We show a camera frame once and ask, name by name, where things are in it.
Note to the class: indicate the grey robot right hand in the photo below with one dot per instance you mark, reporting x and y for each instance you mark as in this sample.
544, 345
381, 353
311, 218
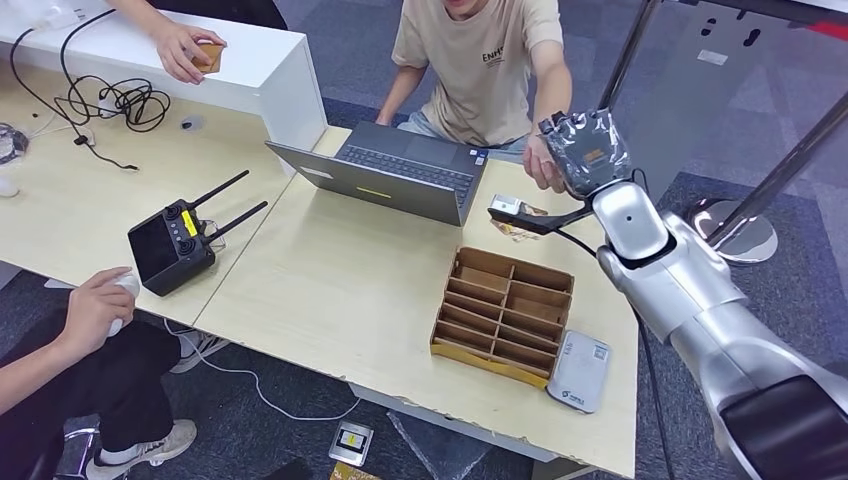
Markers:
586, 156

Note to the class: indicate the person's left hand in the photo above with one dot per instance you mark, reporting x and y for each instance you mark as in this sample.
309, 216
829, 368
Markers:
93, 314
538, 162

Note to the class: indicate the person's right hand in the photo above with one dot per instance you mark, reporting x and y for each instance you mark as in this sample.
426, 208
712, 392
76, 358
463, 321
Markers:
173, 50

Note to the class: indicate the brown wooden block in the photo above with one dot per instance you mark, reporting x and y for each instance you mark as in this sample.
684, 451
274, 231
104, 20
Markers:
210, 60

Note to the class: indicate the white handheld controller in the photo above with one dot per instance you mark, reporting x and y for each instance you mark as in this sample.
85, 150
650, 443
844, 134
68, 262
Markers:
129, 286

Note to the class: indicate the person's left forearm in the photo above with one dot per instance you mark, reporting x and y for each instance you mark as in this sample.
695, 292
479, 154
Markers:
33, 378
555, 99

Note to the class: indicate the person's right forearm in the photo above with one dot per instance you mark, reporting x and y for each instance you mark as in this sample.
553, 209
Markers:
397, 99
142, 13

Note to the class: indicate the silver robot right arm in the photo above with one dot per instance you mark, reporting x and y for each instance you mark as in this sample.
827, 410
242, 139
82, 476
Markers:
696, 291

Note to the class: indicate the person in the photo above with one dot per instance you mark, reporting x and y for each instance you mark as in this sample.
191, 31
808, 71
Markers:
232, 10
477, 86
99, 391

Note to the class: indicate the white card reader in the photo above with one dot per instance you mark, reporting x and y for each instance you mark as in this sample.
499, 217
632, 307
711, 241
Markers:
578, 374

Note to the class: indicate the gold card pack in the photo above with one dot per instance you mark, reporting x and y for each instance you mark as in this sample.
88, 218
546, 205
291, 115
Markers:
346, 474

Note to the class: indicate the grey round desk grommet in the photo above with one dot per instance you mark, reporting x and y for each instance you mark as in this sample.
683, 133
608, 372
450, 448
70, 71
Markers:
192, 124

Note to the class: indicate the black remote controller with antennas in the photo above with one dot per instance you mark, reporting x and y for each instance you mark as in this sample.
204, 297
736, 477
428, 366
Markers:
159, 255

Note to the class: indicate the white sneaker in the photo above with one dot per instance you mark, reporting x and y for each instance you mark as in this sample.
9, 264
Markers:
152, 447
202, 350

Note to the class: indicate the white counter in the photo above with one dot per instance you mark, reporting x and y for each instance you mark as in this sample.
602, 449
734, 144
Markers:
285, 99

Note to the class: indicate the grey panel with holes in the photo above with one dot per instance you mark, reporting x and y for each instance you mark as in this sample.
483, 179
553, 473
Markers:
696, 99

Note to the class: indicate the chrome chair leg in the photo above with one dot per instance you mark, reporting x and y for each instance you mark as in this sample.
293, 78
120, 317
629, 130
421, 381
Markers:
76, 454

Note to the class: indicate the white mouse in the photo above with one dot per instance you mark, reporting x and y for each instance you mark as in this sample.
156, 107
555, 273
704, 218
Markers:
6, 188

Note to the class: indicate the grey laptop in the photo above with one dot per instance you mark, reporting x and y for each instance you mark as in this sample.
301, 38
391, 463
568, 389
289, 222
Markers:
381, 184

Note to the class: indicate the brown divided organizer box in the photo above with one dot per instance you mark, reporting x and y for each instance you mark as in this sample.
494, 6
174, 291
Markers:
487, 366

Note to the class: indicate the black beam with red end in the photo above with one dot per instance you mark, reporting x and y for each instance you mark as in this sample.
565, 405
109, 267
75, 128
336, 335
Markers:
762, 10

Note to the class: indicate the silver device with yellow sticker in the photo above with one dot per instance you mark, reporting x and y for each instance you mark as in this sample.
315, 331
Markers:
351, 444

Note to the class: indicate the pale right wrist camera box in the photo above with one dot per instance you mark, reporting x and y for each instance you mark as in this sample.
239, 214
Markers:
507, 204

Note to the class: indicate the chrome stanchion post black base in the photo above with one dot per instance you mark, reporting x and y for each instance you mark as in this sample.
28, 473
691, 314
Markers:
627, 56

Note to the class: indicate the white desk frame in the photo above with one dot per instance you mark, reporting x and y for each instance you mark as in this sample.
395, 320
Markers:
430, 414

